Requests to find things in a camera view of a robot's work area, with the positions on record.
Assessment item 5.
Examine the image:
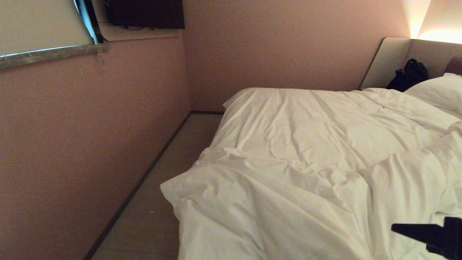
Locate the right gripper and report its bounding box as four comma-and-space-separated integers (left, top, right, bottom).
391, 216, 462, 260

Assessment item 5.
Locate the white rumpled duvet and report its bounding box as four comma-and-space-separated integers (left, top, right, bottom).
160, 87, 462, 260

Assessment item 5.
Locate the white pillow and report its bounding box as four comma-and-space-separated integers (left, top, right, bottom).
403, 73, 462, 117

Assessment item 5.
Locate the black bag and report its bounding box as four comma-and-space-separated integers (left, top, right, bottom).
385, 58, 430, 92

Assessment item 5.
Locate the dark red headboard cushion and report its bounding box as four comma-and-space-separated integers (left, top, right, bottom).
445, 56, 462, 77

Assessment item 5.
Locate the beige padded headboard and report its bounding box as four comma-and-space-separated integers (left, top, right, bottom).
359, 37, 462, 91

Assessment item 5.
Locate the grey marble window sill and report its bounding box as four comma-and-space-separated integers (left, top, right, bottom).
0, 41, 111, 71

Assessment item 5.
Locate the pale window roller blind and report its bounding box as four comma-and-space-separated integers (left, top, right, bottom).
0, 0, 95, 57

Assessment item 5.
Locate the pale wall shelf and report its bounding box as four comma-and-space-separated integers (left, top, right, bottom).
97, 22, 183, 42

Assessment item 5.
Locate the black wall television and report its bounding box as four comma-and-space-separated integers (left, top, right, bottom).
104, 0, 186, 30

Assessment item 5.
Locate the black window frame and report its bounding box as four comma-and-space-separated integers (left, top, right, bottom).
74, 0, 105, 44

